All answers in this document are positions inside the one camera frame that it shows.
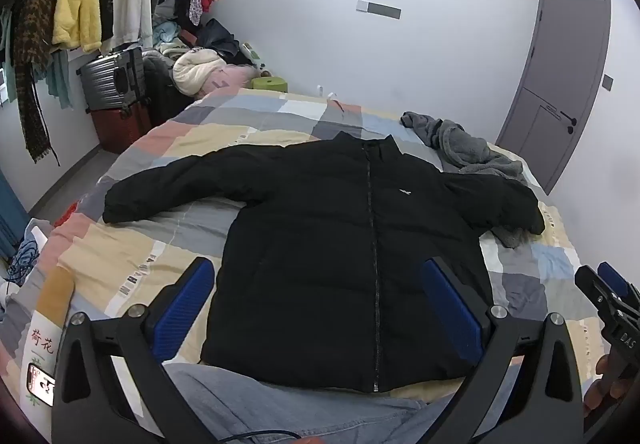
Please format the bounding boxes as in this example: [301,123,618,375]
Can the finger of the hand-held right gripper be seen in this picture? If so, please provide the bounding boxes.
[597,261,640,320]
[574,265,621,325]

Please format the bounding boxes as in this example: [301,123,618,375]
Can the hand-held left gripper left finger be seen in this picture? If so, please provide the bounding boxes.
[51,257,216,444]

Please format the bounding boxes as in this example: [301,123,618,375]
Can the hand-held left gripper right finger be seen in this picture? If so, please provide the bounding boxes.
[421,257,585,444]

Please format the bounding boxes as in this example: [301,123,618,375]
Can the black puffer jacket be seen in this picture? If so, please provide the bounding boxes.
[102,131,546,395]

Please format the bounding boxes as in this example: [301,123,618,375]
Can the light blue clothes pile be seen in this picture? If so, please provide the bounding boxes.
[152,19,184,56]

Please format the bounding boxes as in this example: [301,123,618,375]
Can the person's right hand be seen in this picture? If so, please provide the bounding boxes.
[584,353,632,417]

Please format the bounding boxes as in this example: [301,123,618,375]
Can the patchwork bed quilt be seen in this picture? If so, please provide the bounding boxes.
[0,87,608,407]

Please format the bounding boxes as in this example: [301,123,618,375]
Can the person's jeans legs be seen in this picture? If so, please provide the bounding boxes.
[162,364,481,444]

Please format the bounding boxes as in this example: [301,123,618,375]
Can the orange white printed cloth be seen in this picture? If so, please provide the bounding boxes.
[20,268,77,425]

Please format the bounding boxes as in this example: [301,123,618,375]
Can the grey fleece garment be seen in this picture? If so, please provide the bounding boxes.
[400,111,532,250]

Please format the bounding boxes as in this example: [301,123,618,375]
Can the smartphone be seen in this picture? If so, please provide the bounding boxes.
[26,363,56,407]

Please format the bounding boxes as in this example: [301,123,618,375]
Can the red suitcase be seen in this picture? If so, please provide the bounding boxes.
[91,99,152,155]

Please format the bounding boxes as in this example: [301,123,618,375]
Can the blue curtain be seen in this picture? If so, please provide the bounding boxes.
[0,169,31,260]

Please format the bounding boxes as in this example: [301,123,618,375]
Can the grey door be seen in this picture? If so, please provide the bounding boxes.
[494,0,612,195]

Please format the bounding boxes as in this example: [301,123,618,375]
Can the pink garment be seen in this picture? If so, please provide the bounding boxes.
[192,64,259,100]

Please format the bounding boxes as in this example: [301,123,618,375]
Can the cream fleece blanket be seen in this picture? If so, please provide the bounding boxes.
[171,49,228,98]

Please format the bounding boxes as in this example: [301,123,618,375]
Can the green foam roll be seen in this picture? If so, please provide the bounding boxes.
[251,76,289,92]

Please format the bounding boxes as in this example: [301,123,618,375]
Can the silver suitcase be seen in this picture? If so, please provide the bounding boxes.
[77,47,151,112]

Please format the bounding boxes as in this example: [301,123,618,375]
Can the teal hanging garment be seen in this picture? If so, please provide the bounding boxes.
[0,7,73,110]

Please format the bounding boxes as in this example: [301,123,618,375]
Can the brown patterned scarf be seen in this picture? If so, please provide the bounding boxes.
[12,0,66,166]

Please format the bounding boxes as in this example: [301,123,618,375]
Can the black cable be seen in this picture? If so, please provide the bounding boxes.
[215,431,302,444]

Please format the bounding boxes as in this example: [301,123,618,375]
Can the grey white wall panel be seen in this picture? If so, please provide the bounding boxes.
[356,0,402,20]

